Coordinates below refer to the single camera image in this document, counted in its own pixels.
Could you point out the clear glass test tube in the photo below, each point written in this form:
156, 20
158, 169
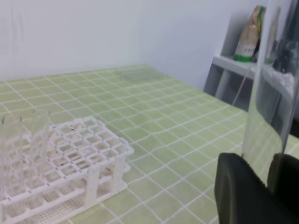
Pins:
274, 92

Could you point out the white plastic test tube rack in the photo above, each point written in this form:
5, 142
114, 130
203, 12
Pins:
85, 163

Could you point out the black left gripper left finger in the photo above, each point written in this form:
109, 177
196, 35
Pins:
241, 197

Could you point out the grey shelf unit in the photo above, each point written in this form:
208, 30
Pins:
230, 80

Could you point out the brown paper bag green label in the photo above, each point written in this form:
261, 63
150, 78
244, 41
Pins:
250, 35

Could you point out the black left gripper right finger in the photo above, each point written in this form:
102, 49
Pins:
283, 179

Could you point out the green checkered tablecloth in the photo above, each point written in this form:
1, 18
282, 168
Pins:
176, 131

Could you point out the clear test tube in rack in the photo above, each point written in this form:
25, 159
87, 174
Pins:
12, 145
38, 147

